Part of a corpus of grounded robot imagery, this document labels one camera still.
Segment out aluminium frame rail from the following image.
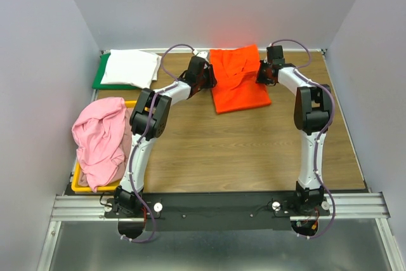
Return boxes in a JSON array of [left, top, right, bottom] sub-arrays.
[[38, 191, 403, 270]]

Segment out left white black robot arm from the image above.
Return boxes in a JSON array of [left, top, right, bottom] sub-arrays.
[[114, 51, 216, 217]]

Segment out mauve crumpled t-shirt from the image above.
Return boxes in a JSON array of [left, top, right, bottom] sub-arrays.
[[119, 109, 132, 166]]

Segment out pink crumpled t-shirt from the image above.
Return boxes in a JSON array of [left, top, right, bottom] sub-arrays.
[[71, 96, 128, 192]]

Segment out white folded t-shirt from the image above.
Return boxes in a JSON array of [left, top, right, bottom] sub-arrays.
[[100, 50, 162, 88]]

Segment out green folded t-shirt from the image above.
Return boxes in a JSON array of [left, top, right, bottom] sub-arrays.
[[92, 53, 137, 90]]

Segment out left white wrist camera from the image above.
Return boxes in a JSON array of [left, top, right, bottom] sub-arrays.
[[192, 50, 209, 61]]

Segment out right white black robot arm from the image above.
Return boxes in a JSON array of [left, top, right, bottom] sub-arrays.
[[256, 41, 336, 215]]

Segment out yellow plastic bin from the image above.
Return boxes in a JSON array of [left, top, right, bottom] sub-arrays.
[[71, 100, 140, 193]]

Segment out orange t-shirt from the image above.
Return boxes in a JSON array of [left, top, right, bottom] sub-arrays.
[[209, 44, 272, 114]]

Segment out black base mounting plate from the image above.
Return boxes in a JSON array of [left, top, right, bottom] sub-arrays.
[[105, 190, 330, 238]]

